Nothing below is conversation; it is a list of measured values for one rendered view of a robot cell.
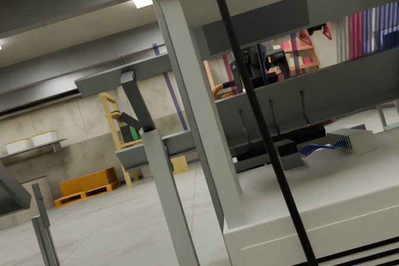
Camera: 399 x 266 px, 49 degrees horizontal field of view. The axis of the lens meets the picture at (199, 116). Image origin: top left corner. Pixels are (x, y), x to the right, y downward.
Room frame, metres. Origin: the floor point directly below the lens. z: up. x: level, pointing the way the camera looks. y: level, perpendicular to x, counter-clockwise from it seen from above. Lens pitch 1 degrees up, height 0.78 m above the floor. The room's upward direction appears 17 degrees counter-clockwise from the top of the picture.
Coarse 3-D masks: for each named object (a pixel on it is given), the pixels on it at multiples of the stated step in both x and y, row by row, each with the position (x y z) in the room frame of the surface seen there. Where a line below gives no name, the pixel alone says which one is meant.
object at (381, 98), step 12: (372, 96) 1.57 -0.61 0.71; (384, 96) 1.55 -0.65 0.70; (396, 96) 1.54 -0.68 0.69; (336, 108) 1.57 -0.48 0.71; (348, 108) 1.56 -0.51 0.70; (360, 108) 1.55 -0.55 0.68; (300, 120) 1.58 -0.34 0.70; (312, 120) 1.56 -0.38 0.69; (324, 120) 1.56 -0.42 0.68; (252, 132) 1.60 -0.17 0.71; (276, 132) 1.57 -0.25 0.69; (228, 144) 1.59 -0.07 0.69; (240, 144) 1.58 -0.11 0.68
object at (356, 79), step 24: (312, 72) 1.45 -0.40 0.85; (336, 72) 1.46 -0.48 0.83; (360, 72) 1.48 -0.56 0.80; (384, 72) 1.50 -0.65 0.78; (240, 96) 1.47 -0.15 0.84; (264, 96) 1.49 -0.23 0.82; (288, 96) 1.51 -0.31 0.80; (312, 96) 1.52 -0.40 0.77; (336, 96) 1.54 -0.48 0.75; (360, 96) 1.56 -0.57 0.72; (240, 120) 1.55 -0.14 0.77; (288, 120) 1.59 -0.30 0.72
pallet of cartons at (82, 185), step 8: (112, 168) 10.40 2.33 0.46; (80, 176) 10.46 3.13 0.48; (88, 176) 9.71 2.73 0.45; (96, 176) 9.71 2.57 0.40; (104, 176) 9.71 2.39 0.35; (112, 176) 10.21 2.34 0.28; (64, 184) 10.18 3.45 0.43; (72, 184) 10.19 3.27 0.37; (80, 184) 9.72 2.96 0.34; (88, 184) 9.72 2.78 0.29; (96, 184) 9.71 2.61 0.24; (104, 184) 9.71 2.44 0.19; (112, 184) 9.87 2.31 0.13; (120, 184) 10.55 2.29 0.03; (64, 192) 10.18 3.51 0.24; (72, 192) 10.19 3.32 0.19; (80, 192) 9.92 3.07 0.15; (88, 192) 10.10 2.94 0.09; (96, 192) 10.48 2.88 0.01; (104, 192) 9.71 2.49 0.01; (56, 200) 9.74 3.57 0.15; (64, 200) 10.12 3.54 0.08; (72, 200) 10.11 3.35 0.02; (80, 200) 9.72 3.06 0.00
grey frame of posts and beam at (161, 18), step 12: (156, 12) 1.08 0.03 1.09; (168, 36) 1.08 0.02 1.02; (168, 48) 1.08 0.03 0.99; (180, 72) 1.09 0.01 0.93; (180, 84) 1.08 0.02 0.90; (180, 96) 1.08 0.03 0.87; (192, 120) 1.08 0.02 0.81; (192, 132) 1.08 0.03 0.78; (204, 156) 1.08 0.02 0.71; (204, 168) 1.08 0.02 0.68; (216, 192) 1.08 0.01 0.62; (216, 204) 1.08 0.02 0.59
